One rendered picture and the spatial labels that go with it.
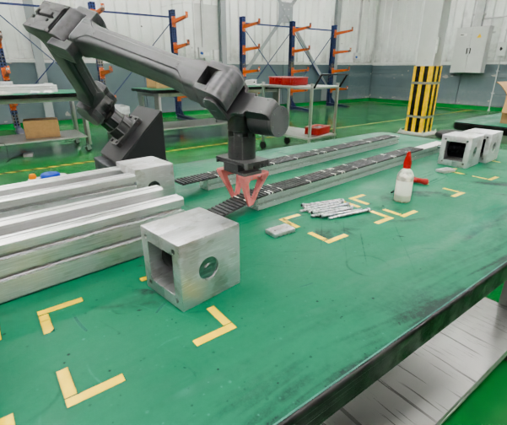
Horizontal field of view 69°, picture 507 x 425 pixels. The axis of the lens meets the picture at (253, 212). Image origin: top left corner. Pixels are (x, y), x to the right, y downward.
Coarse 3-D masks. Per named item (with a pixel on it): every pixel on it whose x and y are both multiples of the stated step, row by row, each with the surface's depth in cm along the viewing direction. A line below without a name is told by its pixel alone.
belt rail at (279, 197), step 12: (432, 144) 135; (420, 156) 127; (360, 168) 103; (372, 168) 109; (384, 168) 112; (324, 180) 94; (336, 180) 98; (348, 180) 101; (288, 192) 86; (300, 192) 89; (312, 192) 92; (264, 204) 81; (276, 204) 84
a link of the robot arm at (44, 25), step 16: (32, 16) 78; (48, 16) 78; (64, 16) 76; (80, 16) 76; (32, 32) 79; (48, 32) 75; (64, 32) 75; (48, 48) 86; (64, 64) 90; (80, 64) 93; (80, 80) 97; (96, 80) 111; (80, 96) 106; (96, 96) 107; (112, 96) 114; (80, 112) 113; (96, 112) 111
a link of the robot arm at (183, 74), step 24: (96, 24) 74; (72, 48) 74; (96, 48) 73; (120, 48) 71; (144, 48) 70; (144, 72) 71; (168, 72) 67; (192, 72) 66; (216, 72) 66; (192, 96) 68; (216, 96) 64
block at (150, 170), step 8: (128, 160) 84; (136, 160) 84; (144, 160) 84; (152, 160) 84; (160, 160) 84; (128, 168) 78; (136, 168) 77; (144, 168) 77; (152, 168) 78; (160, 168) 80; (168, 168) 81; (136, 176) 77; (144, 176) 78; (152, 176) 79; (160, 176) 80; (168, 176) 82; (136, 184) 77; (144, 184) 78; (152, 184) 80; (160, 184) 81; (168, 184) 82; (168, 192) 83
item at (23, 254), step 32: (128, 192) 65; (160, 192) 68; (0, 224) 52; (32, 224) 55; (64, 224) 52; (96, 224) 54; (128, 224) 58; (0, 256) 48; (32, 256) 50; (64, 256) 52; (96, 256) 56; (128, 256) 59; (0, 288) 48; (32, 288) 51
